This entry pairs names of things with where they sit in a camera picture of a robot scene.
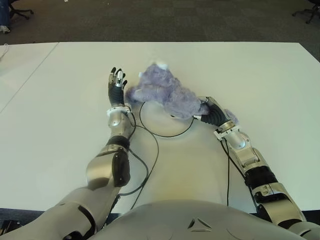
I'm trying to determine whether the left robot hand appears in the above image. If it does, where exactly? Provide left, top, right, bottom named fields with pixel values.
left=107, top=66, right=128, bottom=108

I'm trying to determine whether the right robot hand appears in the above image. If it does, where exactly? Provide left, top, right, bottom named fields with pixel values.
left=193, top=96, right=239, bottom=127

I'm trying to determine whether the purple plush doll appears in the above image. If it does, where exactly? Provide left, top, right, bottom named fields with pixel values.
left=126, top=61, right=241, bottom=126

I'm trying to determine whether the white plate with black rim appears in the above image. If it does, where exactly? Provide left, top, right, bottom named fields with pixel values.
left=139, top=99, right=195, bottom=138

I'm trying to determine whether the grey robot torso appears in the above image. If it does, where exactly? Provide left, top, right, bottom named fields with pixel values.
left=89, top=199, right=312, bottom=240

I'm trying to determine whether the black office chair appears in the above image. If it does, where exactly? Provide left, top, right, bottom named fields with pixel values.
left=9, top=0, right=35, bottom=21
left=292, top=0, right=320, bottom=25

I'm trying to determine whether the blue jeans leg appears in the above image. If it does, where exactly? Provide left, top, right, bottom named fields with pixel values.
left=0, top=0, right=11, bottom=27

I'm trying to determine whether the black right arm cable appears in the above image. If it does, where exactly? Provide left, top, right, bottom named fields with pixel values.
left=219, top=138, right=232, bottom=207

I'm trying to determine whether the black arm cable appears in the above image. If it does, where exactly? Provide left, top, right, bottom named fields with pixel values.
left=117, top=109, right=160, bottom=213
left=219, top=138, right=232, bottom=207

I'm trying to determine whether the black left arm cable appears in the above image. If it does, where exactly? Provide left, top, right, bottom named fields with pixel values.
left=117, top=109, right=160, bottom=213

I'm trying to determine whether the thin white cable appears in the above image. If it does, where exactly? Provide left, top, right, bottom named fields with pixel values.
left=0, top=43, right=9, bottom=62

